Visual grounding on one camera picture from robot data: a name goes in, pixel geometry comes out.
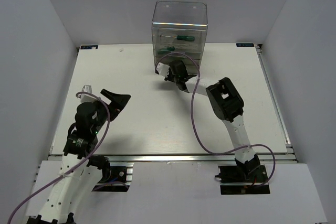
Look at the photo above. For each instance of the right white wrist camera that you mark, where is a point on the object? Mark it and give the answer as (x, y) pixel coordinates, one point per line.
(162, 69)

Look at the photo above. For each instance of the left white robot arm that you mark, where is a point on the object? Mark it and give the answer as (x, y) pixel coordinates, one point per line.
(81, 171)

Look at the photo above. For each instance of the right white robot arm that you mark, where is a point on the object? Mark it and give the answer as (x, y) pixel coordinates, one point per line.
(226, 103)

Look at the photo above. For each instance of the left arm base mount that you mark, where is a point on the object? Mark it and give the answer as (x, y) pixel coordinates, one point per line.
(116, 176)

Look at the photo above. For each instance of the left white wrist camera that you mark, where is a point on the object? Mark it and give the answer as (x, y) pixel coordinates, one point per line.
(83, 96)

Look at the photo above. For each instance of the short green handle screwdriver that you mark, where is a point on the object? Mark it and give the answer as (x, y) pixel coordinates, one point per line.
(180, 37)

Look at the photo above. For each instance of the blue label left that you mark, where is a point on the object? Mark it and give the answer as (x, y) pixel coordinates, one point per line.
(88, 47)

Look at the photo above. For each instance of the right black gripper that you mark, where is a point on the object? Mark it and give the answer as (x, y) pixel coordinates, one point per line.
(168, 77)

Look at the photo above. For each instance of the long green handle screwdriver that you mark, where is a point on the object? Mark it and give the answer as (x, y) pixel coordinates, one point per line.
(167, 50)

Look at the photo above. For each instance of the blue label right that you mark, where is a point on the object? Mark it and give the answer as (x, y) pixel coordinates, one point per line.
(243, 45)

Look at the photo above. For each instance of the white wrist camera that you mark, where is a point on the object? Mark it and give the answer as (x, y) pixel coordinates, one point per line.
(83, 96)
(162, 69)

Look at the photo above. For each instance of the clear plastic drawer cabinet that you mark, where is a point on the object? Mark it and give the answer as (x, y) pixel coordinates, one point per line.
(179, 31)

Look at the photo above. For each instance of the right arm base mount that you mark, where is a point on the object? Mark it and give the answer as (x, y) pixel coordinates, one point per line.
(234, 182)

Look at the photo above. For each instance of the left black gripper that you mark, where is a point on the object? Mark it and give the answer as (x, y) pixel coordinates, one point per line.
(118, 102)

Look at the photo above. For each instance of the blue label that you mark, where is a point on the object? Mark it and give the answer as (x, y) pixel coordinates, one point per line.
(88, 47)
(243, 45)

